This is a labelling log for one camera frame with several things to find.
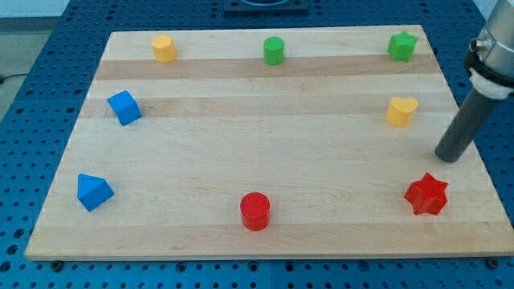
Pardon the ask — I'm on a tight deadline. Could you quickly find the yellow hexagon block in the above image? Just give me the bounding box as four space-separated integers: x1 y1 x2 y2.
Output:
152 35 176 63

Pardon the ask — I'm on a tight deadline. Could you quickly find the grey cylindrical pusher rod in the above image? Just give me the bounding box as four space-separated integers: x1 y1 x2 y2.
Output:
434 88 500 163

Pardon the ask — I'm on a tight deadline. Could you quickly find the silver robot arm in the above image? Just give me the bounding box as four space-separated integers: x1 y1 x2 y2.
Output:
434 0 513 162

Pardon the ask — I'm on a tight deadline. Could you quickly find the red cylinder block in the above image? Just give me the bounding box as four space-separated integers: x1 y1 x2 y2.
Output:
240 192 271 231

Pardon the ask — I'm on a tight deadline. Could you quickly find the wooden board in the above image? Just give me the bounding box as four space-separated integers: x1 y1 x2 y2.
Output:
25 25 513 261

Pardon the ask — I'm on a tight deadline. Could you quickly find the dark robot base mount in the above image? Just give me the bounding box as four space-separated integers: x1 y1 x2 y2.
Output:
221 0 311 16

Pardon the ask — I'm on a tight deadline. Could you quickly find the green star block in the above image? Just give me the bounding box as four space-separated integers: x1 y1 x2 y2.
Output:
386 31 418 63

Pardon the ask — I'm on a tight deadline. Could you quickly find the red star block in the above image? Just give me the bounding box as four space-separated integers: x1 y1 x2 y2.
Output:
404 173 448 215

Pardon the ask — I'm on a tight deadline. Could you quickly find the yellow heart block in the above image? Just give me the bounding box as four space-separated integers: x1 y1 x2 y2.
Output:
385 96 418 128

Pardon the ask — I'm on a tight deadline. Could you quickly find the blue triangular prism block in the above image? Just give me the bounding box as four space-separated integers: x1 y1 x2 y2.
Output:
77 173 115 212

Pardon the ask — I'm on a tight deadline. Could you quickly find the green cylinder block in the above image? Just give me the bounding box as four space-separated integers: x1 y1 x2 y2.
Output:
263 36 284 66

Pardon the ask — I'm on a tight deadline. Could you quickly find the blue cube block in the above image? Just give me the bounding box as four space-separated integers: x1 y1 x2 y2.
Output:
107 91 142 126

